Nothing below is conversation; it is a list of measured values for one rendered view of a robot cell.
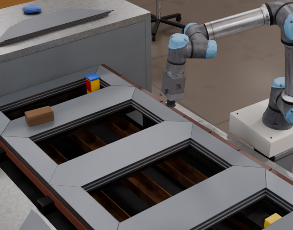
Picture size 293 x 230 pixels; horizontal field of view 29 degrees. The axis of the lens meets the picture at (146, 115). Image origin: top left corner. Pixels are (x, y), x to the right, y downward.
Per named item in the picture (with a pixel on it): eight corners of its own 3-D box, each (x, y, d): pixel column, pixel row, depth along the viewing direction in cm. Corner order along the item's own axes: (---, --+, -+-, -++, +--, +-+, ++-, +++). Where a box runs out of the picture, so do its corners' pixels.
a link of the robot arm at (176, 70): (172, 66, 227) (163, 57, 233) (171, 76, 229) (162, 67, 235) (188, 64, 230) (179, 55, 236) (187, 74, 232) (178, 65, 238)
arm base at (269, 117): (281, 110, 284) (285, 93, 278) (300, 126, 272) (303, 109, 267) (255, 116, 278) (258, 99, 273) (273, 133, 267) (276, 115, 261)
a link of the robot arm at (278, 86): (288, 96, 276) (293, 72, 268) (299, 112, 265) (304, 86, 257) (264, 98, 274) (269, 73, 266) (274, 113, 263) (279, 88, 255)
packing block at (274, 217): (274, 234, 208) (274, 226, 206) (263, 227, 211) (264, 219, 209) (285, 227, 211) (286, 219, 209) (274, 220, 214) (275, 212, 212)
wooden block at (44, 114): (29, 127, 260) (28, 117, 258) (25, 121, 265) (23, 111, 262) (54, 120, 265) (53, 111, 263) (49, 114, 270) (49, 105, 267)
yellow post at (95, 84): (93, 114, 302) (91, 81, 292) (88, 110, 305) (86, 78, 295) (101, 111, 304) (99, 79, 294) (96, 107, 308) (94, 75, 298)
